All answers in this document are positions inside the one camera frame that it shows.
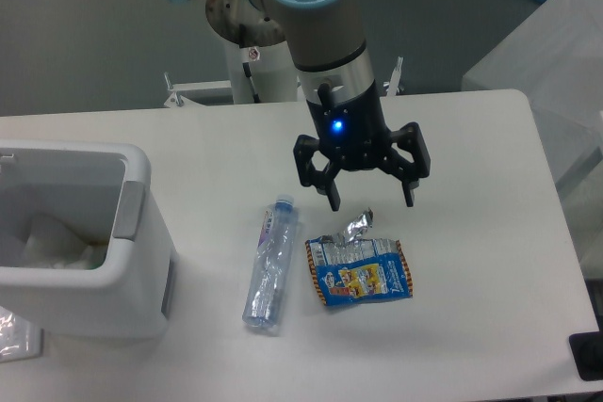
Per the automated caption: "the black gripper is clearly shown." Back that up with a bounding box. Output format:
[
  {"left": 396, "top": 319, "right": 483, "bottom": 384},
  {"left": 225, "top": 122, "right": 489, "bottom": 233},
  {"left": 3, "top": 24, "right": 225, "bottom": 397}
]
[{"left": 293, "top": 82, "right": 431, "bottom": 211}]

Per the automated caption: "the blue snack wrapper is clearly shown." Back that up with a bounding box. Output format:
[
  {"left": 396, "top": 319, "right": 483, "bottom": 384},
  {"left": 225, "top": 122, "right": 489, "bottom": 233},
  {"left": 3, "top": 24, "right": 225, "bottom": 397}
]
[{"left": 304, "top": 208, "right": 414, "bottom": 307}]

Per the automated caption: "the crushed clear plastic bottle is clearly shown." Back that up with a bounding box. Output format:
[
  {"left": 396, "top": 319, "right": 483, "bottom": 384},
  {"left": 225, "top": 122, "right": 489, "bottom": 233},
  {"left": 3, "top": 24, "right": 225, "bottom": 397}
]
[{"left": 242, "top": 195, "right": 299, "bottom": 330}]

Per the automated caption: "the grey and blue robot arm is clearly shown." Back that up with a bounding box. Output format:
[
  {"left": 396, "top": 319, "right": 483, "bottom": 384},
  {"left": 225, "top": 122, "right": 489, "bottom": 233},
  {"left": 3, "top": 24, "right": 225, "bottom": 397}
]
[{"left": 246, "top": 0, "right": 431, "bottom": 209}]

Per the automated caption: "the white trash can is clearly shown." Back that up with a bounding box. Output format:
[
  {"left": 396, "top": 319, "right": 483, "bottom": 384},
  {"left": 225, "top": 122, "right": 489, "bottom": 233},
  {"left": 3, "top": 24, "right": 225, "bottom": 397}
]
[{"left": 1, "top": 139, "right": 176, "bottom": 339}]

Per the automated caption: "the white side table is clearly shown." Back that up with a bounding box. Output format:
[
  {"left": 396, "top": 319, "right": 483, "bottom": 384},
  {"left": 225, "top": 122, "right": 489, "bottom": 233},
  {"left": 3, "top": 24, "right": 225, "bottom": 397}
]
[{"left": 462, "top": 0, "right": 602, "bottom": 281}]

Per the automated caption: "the black device at table edge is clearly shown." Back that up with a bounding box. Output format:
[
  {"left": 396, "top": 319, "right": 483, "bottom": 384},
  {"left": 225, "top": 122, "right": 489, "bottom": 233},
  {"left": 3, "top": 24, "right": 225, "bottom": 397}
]
[{"left": 569, "top": 331, "right": 602, "bottom": 381}]

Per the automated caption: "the clear plastic sheet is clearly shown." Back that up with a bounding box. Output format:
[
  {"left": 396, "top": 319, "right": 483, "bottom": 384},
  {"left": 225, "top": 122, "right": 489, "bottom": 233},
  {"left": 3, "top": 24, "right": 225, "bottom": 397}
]
[{"left": 1, "top": 308, "right": 43, "bottom": 362}]

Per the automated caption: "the right white floor bracket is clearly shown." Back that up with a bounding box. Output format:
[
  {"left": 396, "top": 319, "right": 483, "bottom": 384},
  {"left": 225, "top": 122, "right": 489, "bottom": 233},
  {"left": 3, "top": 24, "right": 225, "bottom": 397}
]
[{"left": 383, "top": 56, "right": 404, "bottom": 97}]

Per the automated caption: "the white floor bracket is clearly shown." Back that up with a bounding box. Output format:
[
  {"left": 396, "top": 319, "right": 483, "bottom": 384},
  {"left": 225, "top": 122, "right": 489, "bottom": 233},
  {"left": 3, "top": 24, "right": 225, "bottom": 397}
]
[
  {"left": 383, "top": 56, "right": 404, "bottom": 97},
  {"left": 163, "top": 72, "right": 234, "bottom": 108}
]

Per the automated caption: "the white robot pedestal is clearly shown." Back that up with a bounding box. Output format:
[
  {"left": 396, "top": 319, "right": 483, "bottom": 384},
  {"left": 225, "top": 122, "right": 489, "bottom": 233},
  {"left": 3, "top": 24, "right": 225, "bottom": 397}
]
[{"left": 205, "top": 0, "right": 299, "bottom": 105}]

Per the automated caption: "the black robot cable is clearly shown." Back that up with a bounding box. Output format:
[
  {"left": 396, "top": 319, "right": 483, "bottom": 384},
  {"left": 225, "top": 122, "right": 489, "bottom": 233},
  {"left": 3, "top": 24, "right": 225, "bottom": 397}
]
[{"left": 237, "top": 24, "right": 262, "bottom": 105}]

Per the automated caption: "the left white floor bracket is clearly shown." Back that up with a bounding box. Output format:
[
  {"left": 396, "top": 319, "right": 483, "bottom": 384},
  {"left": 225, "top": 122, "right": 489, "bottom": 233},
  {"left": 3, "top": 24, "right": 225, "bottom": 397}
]
[{"left": 163, "top": 72, "right": 234, "bottom": 108}]

